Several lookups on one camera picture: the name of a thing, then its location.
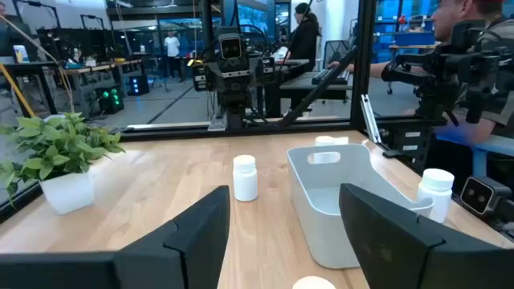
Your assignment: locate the beige rope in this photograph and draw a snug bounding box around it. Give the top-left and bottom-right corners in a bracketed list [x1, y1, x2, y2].
[0, 15, 76, 113]

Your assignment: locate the white pill bottle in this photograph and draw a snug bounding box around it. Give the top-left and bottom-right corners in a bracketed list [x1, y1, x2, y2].
[314, 135, 349, 165]
[292, 275, 337, 289]
[417, 168, 455, 224]
[232, 154, 259, 202]

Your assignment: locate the black desk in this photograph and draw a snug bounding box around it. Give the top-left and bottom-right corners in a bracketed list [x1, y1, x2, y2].
[279, 71, 354, 102]

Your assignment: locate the black frame post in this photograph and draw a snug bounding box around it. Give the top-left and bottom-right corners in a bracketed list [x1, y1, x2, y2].
[349, 0, 378, 130]

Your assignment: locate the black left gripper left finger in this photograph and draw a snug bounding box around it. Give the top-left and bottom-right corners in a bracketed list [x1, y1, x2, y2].
[0, 185, 231, 289]

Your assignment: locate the white plastic basket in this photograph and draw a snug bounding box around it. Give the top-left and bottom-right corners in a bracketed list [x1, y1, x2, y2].
[286, 143, 435, 269]

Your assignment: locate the computer tower with green lights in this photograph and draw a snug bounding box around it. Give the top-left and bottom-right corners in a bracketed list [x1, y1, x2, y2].
[95, 84, 125, 115]

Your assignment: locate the wooden workbench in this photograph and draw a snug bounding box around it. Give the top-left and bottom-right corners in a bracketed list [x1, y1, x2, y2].
[63, 59, 144, 97]

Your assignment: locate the black diagonal frame brace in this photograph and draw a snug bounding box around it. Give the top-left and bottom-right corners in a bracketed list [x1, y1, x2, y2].
[279, 46, 359, 128]

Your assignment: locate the silver metal bracket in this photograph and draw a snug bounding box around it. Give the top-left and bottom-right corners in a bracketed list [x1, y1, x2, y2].
[360, 94, 382, 145]

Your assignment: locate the yellow strap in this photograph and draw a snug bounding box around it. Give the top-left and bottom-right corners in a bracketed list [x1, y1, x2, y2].
[0, 63, 36, 118]

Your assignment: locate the black table-level camera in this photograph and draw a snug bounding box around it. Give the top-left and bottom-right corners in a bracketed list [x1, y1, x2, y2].
[459, 175, 514, 226]

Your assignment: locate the black mesh chair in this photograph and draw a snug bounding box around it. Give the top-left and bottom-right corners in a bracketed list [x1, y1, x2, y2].
[323, 39, 350, 69]

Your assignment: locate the seated person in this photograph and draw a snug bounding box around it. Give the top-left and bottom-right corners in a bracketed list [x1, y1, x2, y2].
[328, 0, 514, 181]

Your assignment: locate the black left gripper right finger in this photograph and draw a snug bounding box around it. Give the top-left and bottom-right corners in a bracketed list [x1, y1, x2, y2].
[339, 183, 514, 289]

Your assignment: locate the black keyboard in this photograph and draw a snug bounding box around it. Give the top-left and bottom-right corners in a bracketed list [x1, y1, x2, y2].
[311, 67, 351, 86]

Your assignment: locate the distant standing person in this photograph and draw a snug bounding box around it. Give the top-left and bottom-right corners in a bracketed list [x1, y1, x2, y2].
[163, 30, 182, 79]

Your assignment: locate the computer tower with blue lights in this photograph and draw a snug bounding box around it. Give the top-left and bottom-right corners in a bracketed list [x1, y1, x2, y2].
[126, 74, 150, 96]

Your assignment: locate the green plant in white pot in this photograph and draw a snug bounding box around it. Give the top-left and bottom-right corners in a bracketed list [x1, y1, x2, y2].
[0, 112, 126, 216]

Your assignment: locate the black mount block with labels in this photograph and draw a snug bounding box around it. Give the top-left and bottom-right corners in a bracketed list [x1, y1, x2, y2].
[377, 124, 431, 162]

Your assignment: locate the black table frame rail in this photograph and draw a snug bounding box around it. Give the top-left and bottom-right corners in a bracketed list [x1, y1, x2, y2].
[0, 182, 43, 224]
[120, 116, 447, 142]

